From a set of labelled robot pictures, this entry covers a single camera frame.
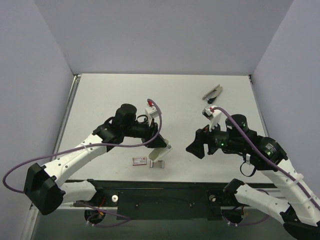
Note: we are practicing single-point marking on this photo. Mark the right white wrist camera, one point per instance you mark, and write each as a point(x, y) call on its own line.
point(213, 115)

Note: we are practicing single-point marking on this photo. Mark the beige stapler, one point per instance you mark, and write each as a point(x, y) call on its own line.
point(158, 153)

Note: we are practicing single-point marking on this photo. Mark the open staple box tray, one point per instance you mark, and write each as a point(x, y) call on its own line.
point(157, 164)

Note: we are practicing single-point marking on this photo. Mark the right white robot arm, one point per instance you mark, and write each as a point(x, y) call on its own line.
point(299, 211)

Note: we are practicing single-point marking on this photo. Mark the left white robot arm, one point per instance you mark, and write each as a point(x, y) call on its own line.
point(46, 185)

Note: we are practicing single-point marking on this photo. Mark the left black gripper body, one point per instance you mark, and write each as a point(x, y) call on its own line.
point(153, 136)

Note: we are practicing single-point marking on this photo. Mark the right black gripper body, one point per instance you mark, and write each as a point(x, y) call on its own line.
point(206, 141)

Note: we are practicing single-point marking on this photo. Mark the red white staple box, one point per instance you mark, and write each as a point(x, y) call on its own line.
point(139, 161)

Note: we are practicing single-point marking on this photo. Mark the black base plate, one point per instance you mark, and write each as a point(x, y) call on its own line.
point(150, 200)

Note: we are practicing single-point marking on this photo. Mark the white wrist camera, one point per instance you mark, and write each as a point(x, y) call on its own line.
point(213, 115)
point(151, 111)

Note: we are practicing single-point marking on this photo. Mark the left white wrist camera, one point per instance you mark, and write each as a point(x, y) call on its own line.
point(151, 111)

